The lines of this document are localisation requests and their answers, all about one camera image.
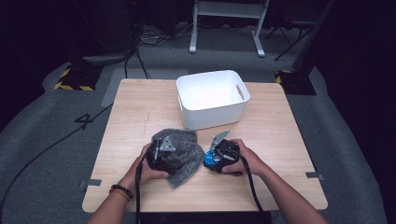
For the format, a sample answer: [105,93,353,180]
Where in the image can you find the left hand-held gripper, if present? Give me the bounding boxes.
[145,135,182,175]

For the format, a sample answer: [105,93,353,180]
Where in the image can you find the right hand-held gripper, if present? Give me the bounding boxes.
[204,130,241,175]

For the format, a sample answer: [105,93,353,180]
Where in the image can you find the blue toy car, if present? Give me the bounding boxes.
[203,149,220,166]

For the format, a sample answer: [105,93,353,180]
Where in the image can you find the grey fuzzy cloth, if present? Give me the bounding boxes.
[150,128,206,189]

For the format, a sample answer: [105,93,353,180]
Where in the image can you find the white plastic bin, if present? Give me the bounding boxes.
[176,69,251,132]

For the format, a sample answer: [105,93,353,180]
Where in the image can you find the person's right hand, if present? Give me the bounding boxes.
[221,138,266,177]

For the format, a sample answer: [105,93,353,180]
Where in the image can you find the person's left hand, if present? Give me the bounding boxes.
[121,143,171,192]

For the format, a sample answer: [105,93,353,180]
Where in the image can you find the grey tape piece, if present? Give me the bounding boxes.
[78,178,103,189]
[305,171,325,182]

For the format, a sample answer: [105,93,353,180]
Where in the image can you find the black yellow striped stand base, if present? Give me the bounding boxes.
[275,69,318,96]
[53,63,104,92]

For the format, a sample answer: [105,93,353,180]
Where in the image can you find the black tripod stand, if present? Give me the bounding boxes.
[264,18,316,62]

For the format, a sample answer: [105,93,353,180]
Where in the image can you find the grey metal stand pole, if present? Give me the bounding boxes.
[291,0,335,71]

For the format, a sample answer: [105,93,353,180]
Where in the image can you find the left hand-held gripper cable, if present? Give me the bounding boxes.
[134,141,157,224]

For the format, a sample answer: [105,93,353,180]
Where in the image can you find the hand-held gripper cable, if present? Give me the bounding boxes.
[238,155,275,224]
[134,141,157,224]

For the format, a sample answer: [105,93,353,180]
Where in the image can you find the right hand-held gripper cable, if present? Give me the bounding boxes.
[238,155,275,224]

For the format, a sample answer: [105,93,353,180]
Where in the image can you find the black bead bracelet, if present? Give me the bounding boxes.
[110,184,134,200]

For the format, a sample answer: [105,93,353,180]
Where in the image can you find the orange cord bracelet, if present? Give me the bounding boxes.
[108,188,132,203]

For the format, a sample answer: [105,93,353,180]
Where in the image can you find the bundle of floor cables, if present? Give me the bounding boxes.
[124,21,195,79]

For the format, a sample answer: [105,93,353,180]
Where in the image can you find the long black floor cable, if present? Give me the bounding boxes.
[0,104,114,218]

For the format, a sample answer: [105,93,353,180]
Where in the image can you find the white metal desk frame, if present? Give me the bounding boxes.
[189,0,270,58]

